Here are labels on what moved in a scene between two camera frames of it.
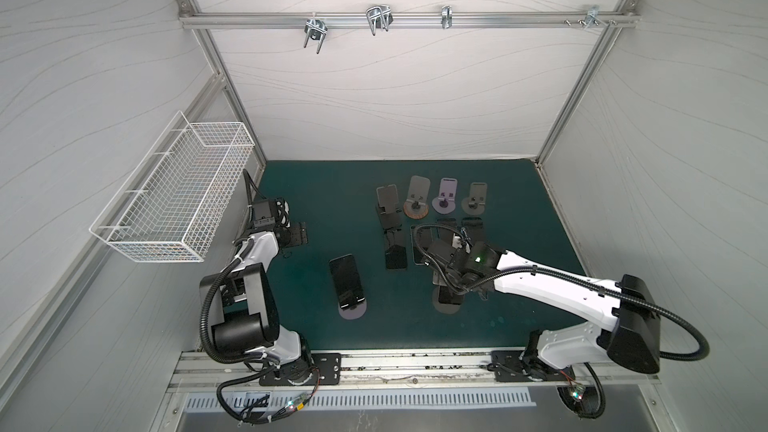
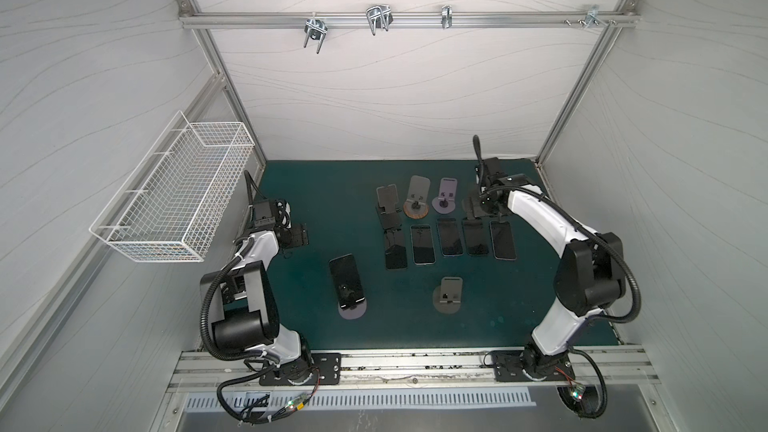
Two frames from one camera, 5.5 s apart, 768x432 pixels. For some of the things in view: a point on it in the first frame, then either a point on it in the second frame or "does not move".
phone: x=444 y=232 does not move
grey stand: x=444 y=307 does not move
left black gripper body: x=292 y=235 does not move
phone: x=447 y=296 -> x=504 y=245
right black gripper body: x=447 y=279 -> x=475 y=205
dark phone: x=396 y=253 does not move
